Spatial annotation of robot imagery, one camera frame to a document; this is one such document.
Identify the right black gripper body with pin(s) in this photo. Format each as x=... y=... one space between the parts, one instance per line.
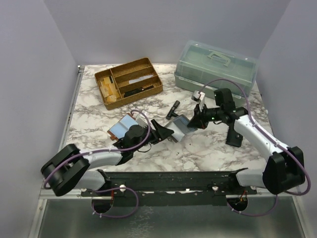
x=209 y=114

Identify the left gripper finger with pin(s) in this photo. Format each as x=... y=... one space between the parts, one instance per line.
x=164 y=133
x=158 y=127

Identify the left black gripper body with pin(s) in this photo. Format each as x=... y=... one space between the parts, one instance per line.
x=154 y=137

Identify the grey card holder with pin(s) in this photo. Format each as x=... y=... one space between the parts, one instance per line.
x=178 y=135

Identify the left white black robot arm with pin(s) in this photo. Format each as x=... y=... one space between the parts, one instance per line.
x=70 y=168

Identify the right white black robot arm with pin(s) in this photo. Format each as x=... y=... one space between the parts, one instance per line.
x=284 y=165

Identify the brown blue open card holder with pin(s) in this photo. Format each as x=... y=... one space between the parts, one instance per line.
x=119 y=129

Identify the white card in tray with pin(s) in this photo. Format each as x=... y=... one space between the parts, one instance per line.
x=140 y=78

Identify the black T-shaped tool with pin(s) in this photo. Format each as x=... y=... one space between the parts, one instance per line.
x=171 y=113

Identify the black item in tray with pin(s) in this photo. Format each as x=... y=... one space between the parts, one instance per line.
x=136 y=91

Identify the brown woven organizer tray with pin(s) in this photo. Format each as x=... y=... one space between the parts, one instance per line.
x=128 y=83

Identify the green clear-lid storage box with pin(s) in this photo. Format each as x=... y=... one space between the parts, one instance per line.
x=201 y=63

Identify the yellow packets in tray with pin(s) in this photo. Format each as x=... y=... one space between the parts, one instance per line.
x=109 y=90

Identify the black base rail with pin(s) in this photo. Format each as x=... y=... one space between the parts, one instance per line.
x=171 y=188

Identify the aluminium side rail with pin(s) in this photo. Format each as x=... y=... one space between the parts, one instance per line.
x=71 y=107

